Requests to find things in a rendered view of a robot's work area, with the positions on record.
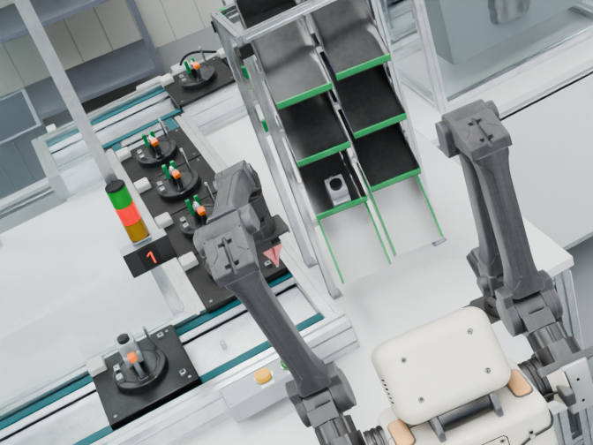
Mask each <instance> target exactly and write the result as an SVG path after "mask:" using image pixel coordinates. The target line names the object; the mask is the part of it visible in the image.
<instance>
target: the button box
mask: <svg viewBox="0 0 593 445"><path fill-rule="evenodd" d="M261 368H268V369H269V370H270V372H271V374H272V375H271V378H270V379H269V380H268V381H266V382H263V383H258V382H256V380H255V378H254V374H255V373H256V372H257V371H258V370H257V371H255V372H253V373H250V374H248V375H246V376H245V377H244V378H242V379H240V380H238V381H236V382H234V383H232V384H230V385H228V386H227V387H225V388H223V389H221V394H222V396H223V398H224V400H225V402H226V404H227V406H228V407H229V409H230V411H231V413H232V415H233V417H234V419H235V421H236V422H237V423H239V422H241V421H242V420H244V419H247V418H249V417H250V416H251V415H253V414H255V413H257V412H259V411H261V410H263V409H265V408H266V407H268V406H269V405H271V404H274V403H276V402H278V401H279V400H281V399H283V398H284V397H286V396H288V395H287V391H286V387H285V383H286V382H288V381H292V380H294V379H293V377H292V375H291V373H290V372H289V370H288V369H285V368H283V367H282V366H281V358H278V359H276V360H275V361H273V362H271V363H269V364H268V365H266V366H263V367H261ZM261 368H260V369H261Z"/></svg>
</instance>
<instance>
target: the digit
mask: <svg viewBox="0 0 593 445"><path fill-rule="evenodd" d="M138 255H139V257H140V259H141V261H142V263H143V265H144V267H145V269H146V270H148V269H150V268H153V267H155V266H157V265H159V264H160V263H162V262H163V259H162V257H161V255H160V253H159V251H158V249H157V247H156V245H155V244H153V245H150V246H149V247H147V248H145V249H143V250H141V251H139V252H138Z"/></svg>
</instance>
